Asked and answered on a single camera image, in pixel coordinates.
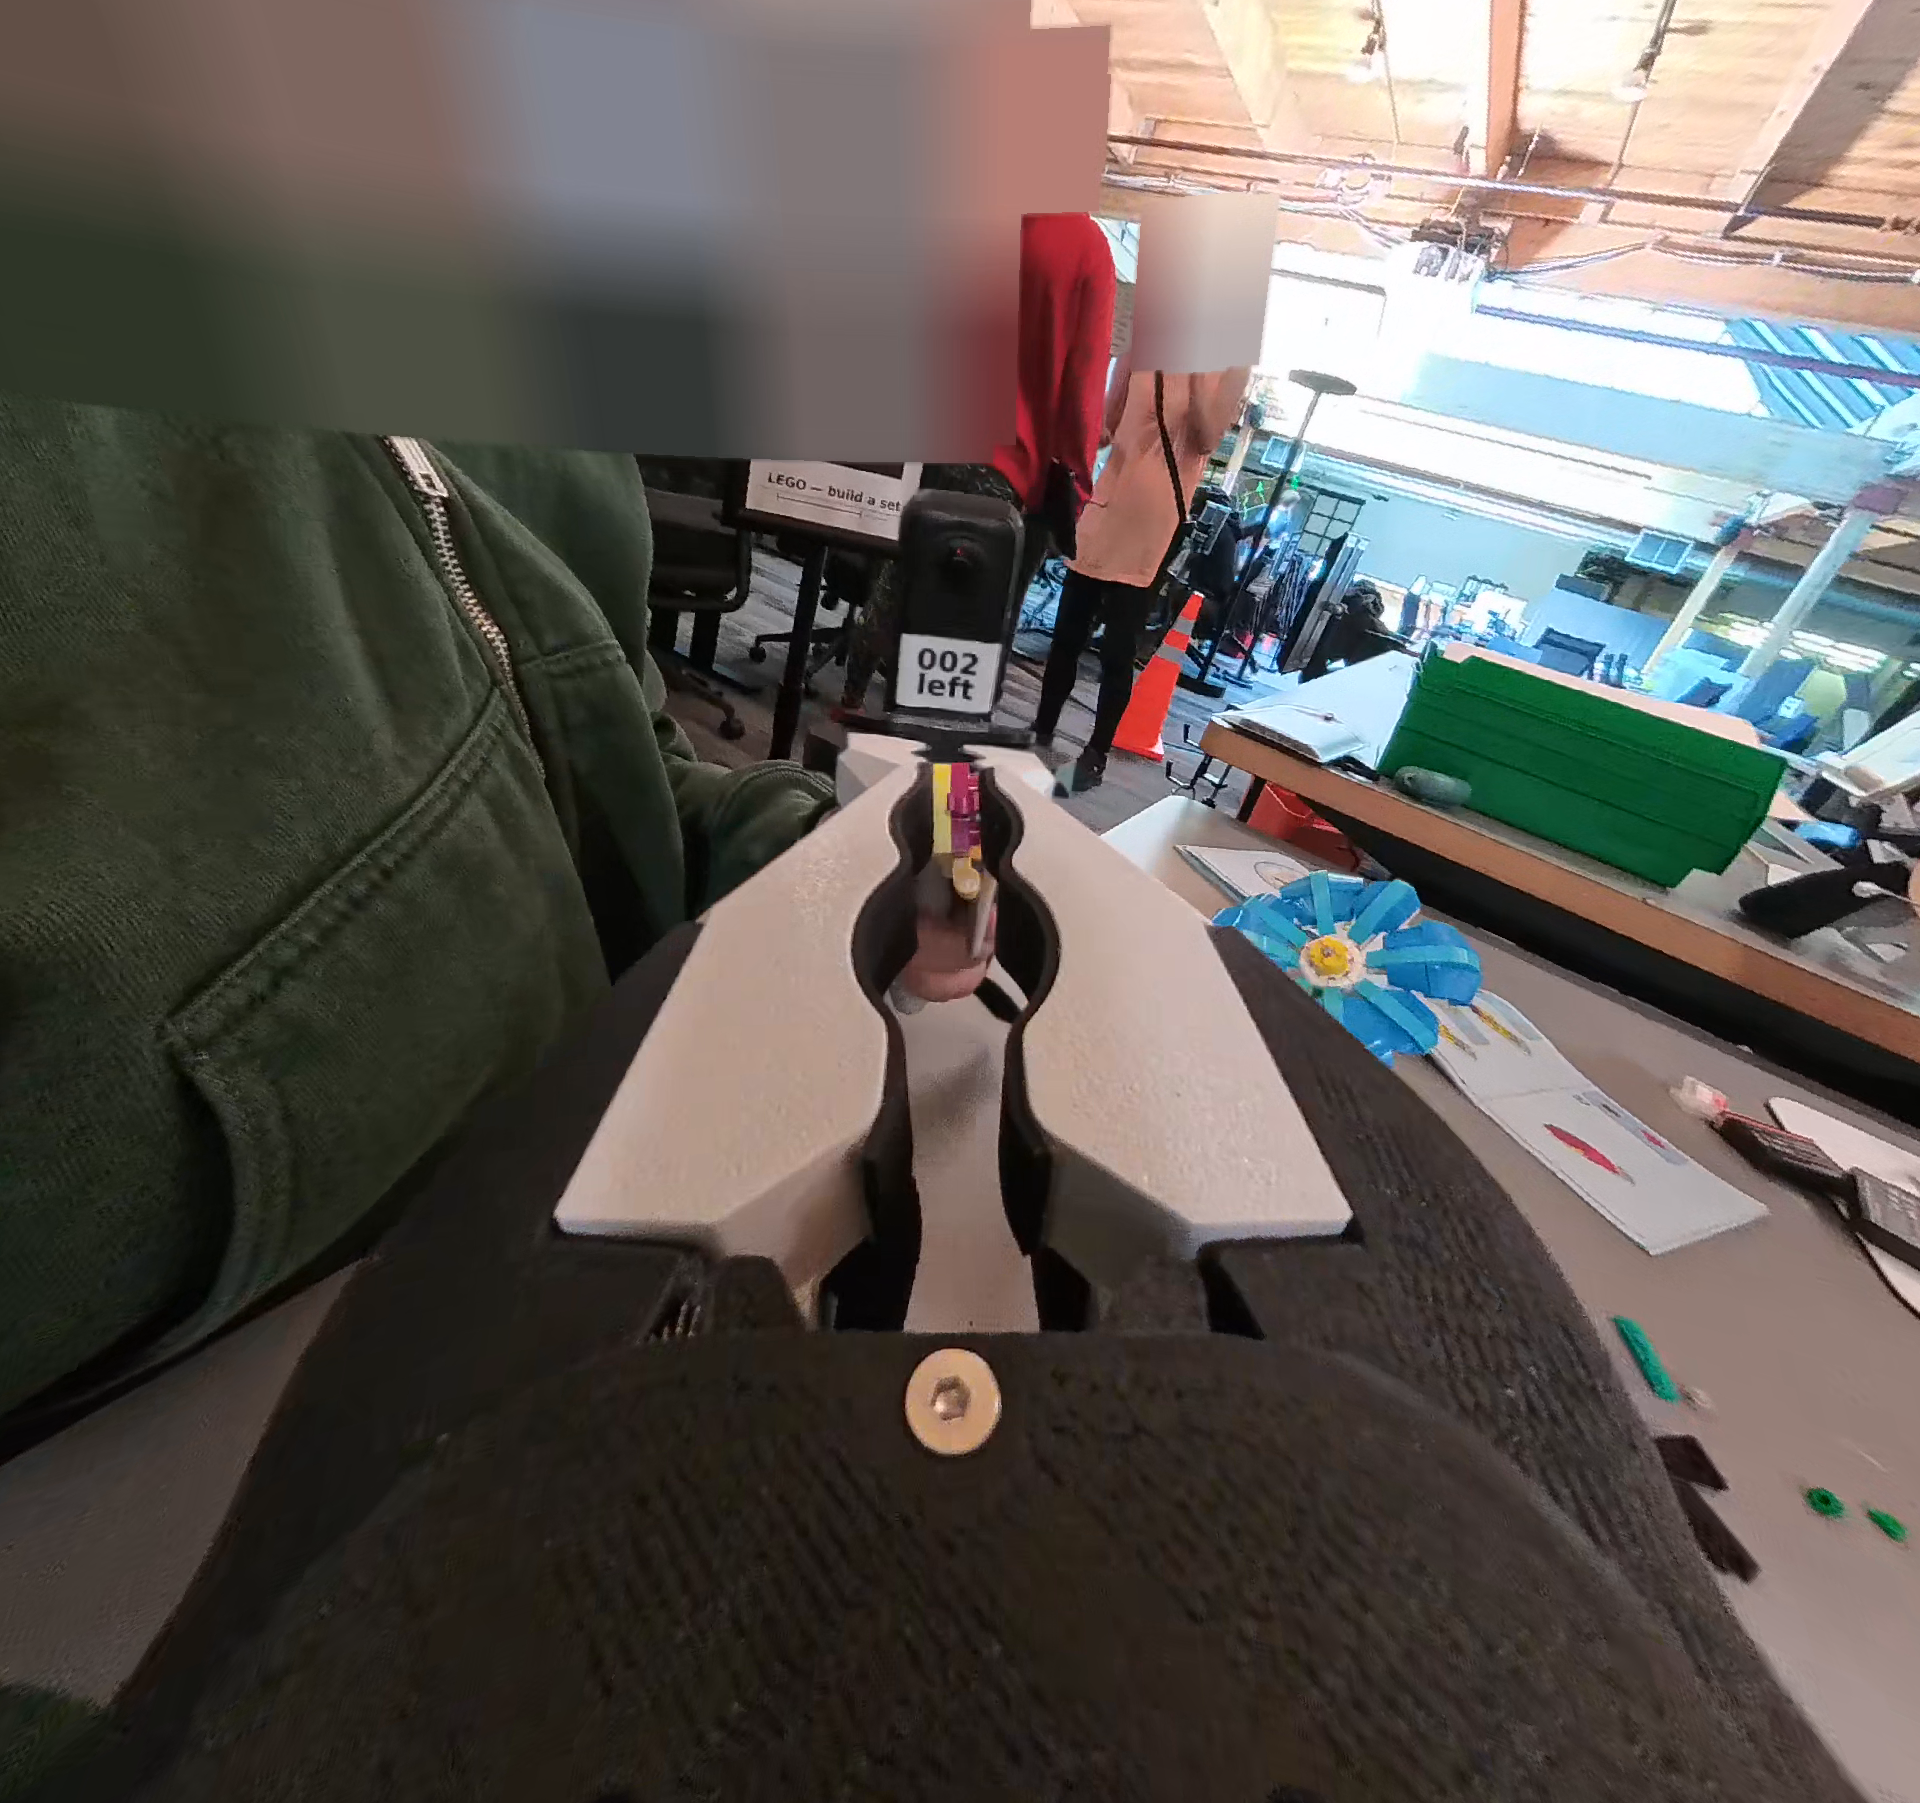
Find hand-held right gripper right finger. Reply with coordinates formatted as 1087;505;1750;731
974;761;1359;1332

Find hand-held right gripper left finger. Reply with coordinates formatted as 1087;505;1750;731
555;761;939;1332

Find yellow lego plate assembly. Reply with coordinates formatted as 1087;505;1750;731
927;762;986;902

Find person's left forearm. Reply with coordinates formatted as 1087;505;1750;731
661;761;838;935

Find blue lego flower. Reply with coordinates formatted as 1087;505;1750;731
1210;872;1481;1065

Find lego instruction booklet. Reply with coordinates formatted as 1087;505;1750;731
1176;844;1773;1258

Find person's left hand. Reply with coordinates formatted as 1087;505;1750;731
885;904;1002;1010

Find white sign on black stand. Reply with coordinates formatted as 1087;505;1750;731
746;460;925;762

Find orange traffic cone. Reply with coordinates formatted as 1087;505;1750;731
1109;592;1200;762

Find black office chair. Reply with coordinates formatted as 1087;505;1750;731
641;460;752;744

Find red crate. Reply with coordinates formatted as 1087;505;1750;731
1244;783;1359;867

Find white paper sheets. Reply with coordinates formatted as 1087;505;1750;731
1222;652;1423;764

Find black floor lamp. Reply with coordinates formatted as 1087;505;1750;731
1292;371;1359;697

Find person's green jacket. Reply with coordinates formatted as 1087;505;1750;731
0;402;707;1803

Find long wooden table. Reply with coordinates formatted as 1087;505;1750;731
1198;715;1920;1062

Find stack of green bins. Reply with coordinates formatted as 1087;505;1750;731
1377;647;1789;889

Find black battery pack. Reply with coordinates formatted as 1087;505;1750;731
1716;1107;1858;1193
1840;1166;1920;1267

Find black device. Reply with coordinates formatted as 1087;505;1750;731
1739;844;1920;941

